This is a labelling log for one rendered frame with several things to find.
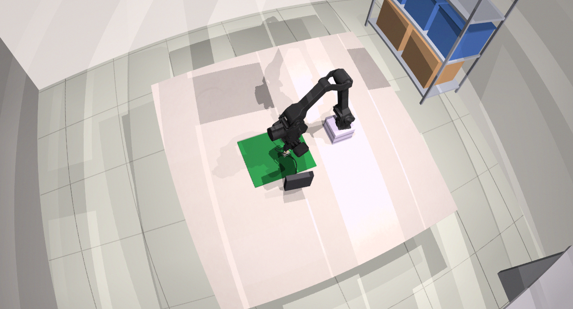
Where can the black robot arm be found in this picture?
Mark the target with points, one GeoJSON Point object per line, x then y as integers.
{"type": "Point", "coordinates": [296, 112]}

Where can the green circuit board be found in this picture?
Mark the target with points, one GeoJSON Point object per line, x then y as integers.
{"type": "Point", "coordinates": [266, 165]}

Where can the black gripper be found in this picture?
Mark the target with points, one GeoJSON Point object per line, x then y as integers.
{"type": "Point", "coordinates": [299, 148]}

